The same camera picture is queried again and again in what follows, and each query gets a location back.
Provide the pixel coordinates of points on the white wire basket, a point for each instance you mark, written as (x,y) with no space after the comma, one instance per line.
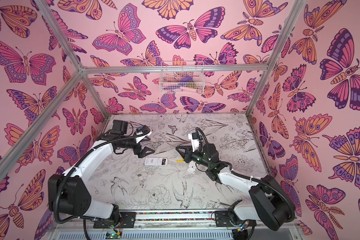
(182,77)

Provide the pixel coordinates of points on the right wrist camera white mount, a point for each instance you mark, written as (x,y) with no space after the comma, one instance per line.
(196,141)

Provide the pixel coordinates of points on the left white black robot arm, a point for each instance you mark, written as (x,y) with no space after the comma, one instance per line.
(69,197)

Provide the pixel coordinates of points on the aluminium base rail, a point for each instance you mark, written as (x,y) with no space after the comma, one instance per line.
(174,225)

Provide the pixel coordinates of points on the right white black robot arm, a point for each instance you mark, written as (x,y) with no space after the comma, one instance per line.
(270,203)

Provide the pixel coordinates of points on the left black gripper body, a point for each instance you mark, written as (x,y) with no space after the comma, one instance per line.
(130,144)

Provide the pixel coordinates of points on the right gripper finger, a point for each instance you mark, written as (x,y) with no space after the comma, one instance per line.
(181,148)
(183,155)

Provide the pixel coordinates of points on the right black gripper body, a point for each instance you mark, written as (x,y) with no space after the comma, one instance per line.
(187,154)

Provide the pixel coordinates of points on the purple item in basket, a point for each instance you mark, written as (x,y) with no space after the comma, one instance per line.
(186,80)

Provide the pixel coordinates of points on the white remote control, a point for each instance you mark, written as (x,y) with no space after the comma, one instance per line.
(192,168)

